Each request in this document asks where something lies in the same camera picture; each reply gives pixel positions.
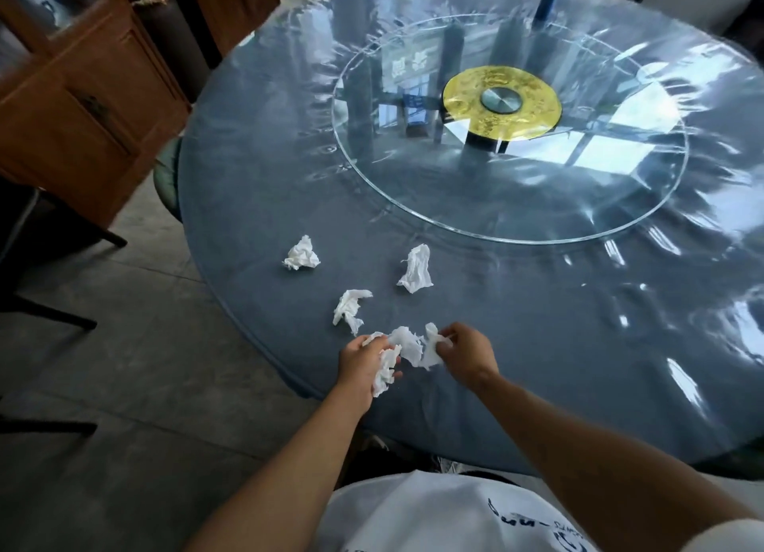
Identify person's left hand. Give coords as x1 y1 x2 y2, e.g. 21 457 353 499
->
337 333 403 416

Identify person's right hand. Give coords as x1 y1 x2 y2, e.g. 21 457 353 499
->
436 323 501 387

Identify white tissue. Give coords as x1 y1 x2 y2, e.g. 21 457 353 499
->
332 289 374 337
362 331 403 398
282 235 321 271
397 244 434 295
389 323 450 371

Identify person's right forearm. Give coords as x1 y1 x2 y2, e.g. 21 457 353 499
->
461 368 762 552

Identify person's left forearm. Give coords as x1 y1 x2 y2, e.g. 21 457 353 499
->
182 388 374 552

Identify clear plastic table cover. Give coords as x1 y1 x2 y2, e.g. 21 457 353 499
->
178 0 764 481

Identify blue tablecloth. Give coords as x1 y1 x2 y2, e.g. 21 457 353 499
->
178 0 764 481

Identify white printed t-shirt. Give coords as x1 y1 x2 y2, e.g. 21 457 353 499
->
316 469 764 552

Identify round glass turntable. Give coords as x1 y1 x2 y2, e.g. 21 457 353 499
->
332 14 690 245

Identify gold turntable base disc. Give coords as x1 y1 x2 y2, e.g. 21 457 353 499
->
442 65 563 138

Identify black metal stand legs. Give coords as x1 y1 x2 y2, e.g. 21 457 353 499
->
0 179 129 440

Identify dark chair back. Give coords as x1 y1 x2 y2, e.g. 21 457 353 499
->
133 0 211 104

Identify brown wooden door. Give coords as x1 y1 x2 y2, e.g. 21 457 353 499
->
185 0 282 58

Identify brown wooden cabinet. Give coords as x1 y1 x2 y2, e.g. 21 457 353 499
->
0 0 192 228

